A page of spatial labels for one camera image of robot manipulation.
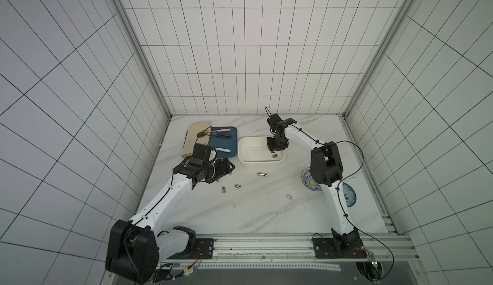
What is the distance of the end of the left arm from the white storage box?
0.62 feet

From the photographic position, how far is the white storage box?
3.19 ft

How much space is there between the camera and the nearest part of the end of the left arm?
72 cm
